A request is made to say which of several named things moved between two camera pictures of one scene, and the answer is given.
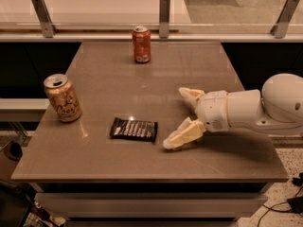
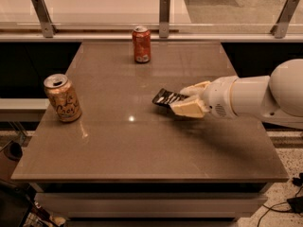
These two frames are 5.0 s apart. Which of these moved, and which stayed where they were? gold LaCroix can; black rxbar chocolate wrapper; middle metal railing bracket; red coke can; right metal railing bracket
Moved: black rxbar chocolate wrapper
Stayed: right metal railing bracket; middle metal railing bracket; gold LaCroix can; red coke can
